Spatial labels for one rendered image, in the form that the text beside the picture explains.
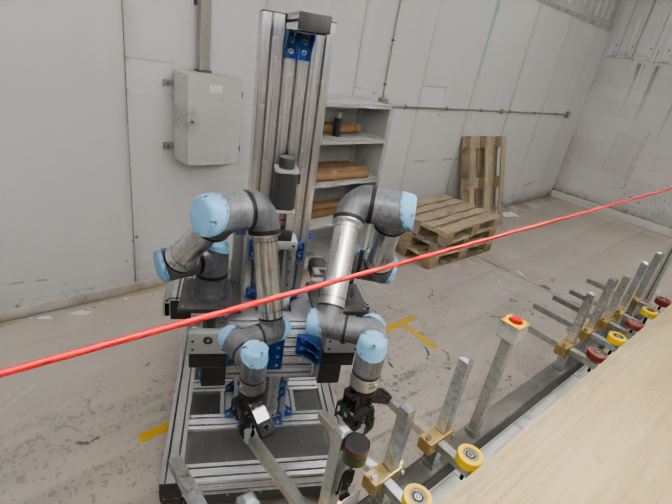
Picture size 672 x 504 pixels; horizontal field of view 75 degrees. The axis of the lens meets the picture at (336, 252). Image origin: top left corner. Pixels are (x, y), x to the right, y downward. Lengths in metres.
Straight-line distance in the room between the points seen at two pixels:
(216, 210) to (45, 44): 2.12
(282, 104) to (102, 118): 1.81
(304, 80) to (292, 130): 0.18
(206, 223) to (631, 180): 8.17
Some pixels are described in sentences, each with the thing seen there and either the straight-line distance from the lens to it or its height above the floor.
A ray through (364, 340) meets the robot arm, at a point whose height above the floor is 1.32.
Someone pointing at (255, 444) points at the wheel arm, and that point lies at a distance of 1.46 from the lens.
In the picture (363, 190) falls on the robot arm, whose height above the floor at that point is 1.59.
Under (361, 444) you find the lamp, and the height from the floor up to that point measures 1.16.
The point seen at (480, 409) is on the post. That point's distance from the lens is 1.82.
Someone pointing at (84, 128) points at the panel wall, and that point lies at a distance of 3.26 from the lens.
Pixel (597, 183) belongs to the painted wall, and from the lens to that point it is 9.04.
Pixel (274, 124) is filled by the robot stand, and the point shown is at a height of 1.67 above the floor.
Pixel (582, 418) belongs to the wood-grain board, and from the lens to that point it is 1.90.
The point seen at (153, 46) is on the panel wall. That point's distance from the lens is 3.32.
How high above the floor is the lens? 1.97
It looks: 25 degrees down
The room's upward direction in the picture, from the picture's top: 10 degrees clockwise
